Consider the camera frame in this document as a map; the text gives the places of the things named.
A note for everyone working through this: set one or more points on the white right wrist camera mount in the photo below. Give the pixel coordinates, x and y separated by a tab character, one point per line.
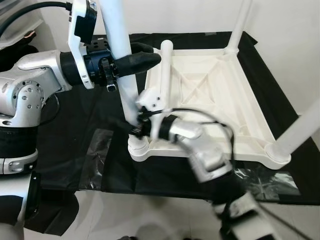
152	100

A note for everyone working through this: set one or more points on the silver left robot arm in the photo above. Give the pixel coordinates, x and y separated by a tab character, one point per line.
30	95

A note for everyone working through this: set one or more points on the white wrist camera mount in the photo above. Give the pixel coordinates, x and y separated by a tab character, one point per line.
75	50
152	100

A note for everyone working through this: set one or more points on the white plastic table leg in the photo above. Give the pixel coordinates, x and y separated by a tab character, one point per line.
239	25
300	130
166	70
116	30

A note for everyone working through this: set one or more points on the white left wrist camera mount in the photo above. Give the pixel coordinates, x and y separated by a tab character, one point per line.
75	50

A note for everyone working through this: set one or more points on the clear plastic storage box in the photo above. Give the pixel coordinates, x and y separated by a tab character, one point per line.
25	37

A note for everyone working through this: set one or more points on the dark robot left foot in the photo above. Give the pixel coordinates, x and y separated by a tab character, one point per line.
127	238

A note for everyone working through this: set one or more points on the black tablecloth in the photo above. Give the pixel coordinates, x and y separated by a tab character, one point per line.
75	125

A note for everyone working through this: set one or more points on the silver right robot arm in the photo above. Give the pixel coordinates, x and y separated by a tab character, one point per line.
200	155

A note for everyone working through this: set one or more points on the grey tape patch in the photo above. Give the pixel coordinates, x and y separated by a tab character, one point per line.
210	33

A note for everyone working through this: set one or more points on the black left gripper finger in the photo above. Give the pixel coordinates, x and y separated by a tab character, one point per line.
140	62
142	48

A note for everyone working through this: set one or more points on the clear plastic bag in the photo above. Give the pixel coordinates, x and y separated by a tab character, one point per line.
97	155

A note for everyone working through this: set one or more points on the white plastic children table top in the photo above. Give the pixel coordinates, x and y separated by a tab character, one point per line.
215	90

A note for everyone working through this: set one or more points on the clear adhesive tape strip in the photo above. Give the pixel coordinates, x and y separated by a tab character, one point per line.
250	182
282	184

